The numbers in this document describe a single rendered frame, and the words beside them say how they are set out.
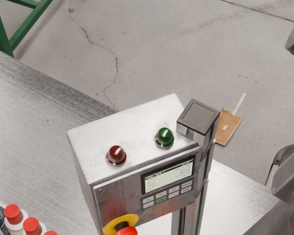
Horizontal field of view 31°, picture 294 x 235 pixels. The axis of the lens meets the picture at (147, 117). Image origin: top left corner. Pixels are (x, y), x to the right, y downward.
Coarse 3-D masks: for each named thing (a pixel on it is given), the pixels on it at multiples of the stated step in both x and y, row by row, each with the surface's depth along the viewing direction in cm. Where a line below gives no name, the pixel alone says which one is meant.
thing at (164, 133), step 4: (164, 128) 71; (168, 128) 71; (160, 132) 71; (164, 132) 70; (168, 132) 70; (172, 132) 71; (156, 136) 72; (160, 136) 70; (164, 136) 70; (168, 136) 70; (172, 136) 71; (156, 140) 72; (160, 140) 71; (164, 140) 70; (168, 140) 71; (172, 140) 72; (156, 144) 72; (160, 144) 71; (164, 144) 71; (168, 144) 71; (172, 144) 72; (164, 148) 72
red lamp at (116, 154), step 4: (112, 148) 69; (116, 148) 69; (120, 148) 69; (108, 152) 69; (112, 152) 69; (116, 152) 69; (120, 152) 69; (124, 152) 70; (108, 156) 70; (112, 156) 69; (116, 156) 69; (120, 156) 69; (124, 156) 70; (108, 160) 70; (112, 160) 69; (116, 160) 69; (120, 160) 70; (124, 160) 70; (112, 164) 70; (116, 164) 70; (120, 164) 70
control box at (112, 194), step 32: (96, 128) 74; (128, 128) 74; (160, 128) 73; (96, 160) 71; (128, 160) 71; (160, 160) 71; (96, 192) 70; (128, 192) 74; (192, 192) 83; (96, 224) 81
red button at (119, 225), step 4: (120, 224) 80; (124, 224) 80; (128, 224) 81; (116, 228) 81; (120, 228) 80; (124, 228) 79; (128, 228) 79; (132, 228) 80; (116, 232) 79; (120, 232) 79; (124, 232) 79; (128, 232) 79; (132, 232) 79; (136, 232) 80
